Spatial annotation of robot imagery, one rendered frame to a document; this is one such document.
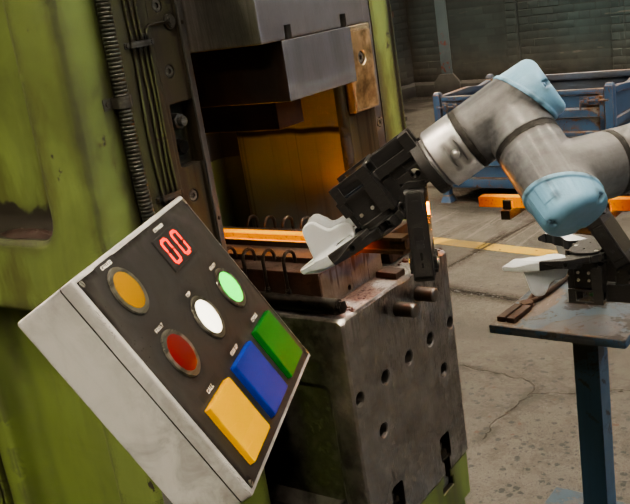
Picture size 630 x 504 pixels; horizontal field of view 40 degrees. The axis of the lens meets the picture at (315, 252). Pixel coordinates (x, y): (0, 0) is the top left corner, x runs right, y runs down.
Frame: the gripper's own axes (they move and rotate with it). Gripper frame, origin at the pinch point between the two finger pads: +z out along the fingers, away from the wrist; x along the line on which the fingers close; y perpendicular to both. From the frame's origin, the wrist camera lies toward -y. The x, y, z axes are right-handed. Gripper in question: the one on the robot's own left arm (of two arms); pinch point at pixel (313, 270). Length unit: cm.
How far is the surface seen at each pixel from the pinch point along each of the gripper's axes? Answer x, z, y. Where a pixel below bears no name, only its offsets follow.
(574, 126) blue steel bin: -416, -33, -90
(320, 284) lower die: -35.5, 13.2, -8.6
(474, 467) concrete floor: -134, 46, -100
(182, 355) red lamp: 20.6, 9.9, 4.2
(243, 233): -56, 26, 4
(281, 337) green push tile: -1.0, 9.5, -4.9
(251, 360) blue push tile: 9.8, 9.5, -2.8
